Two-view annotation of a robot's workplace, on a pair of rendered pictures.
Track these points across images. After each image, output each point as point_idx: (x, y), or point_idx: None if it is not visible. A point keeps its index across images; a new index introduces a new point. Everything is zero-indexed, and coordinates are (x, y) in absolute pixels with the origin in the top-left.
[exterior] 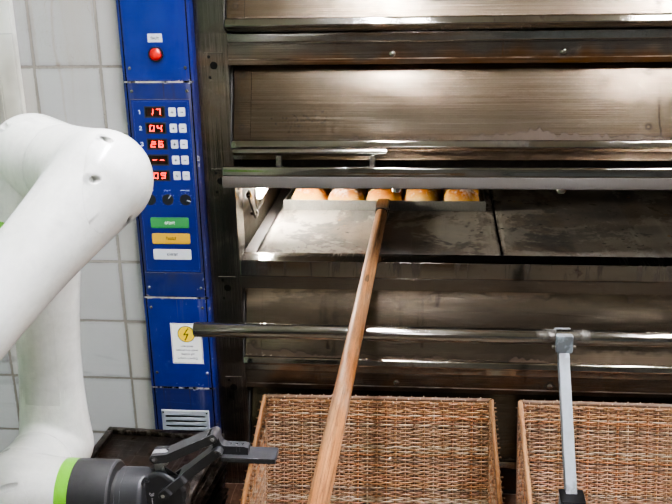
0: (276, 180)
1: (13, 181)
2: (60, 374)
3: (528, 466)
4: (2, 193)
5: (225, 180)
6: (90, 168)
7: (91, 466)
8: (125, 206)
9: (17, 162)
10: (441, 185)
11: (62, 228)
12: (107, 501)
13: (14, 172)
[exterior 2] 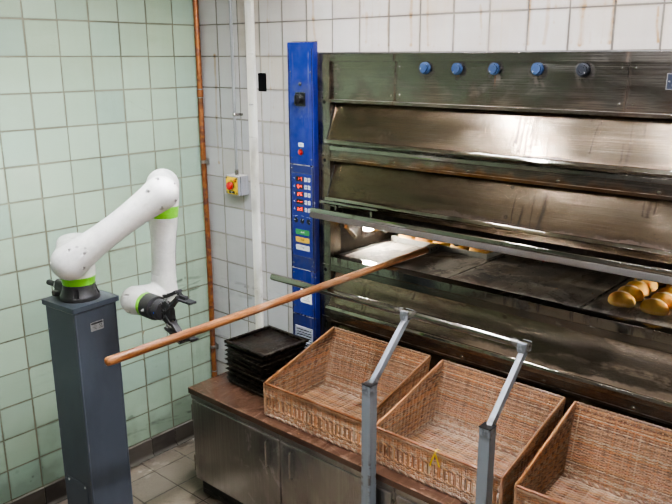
0: (328, 217)
1: None
2: (160, 264)
3: (415, 387)
4: None
5: (310, 213)
6: (148, 187)
7: (149, 295)
8: (158, 202)
9: None
10: (391, 230)
11: (135, 205)
12: (147, 307)
13: None
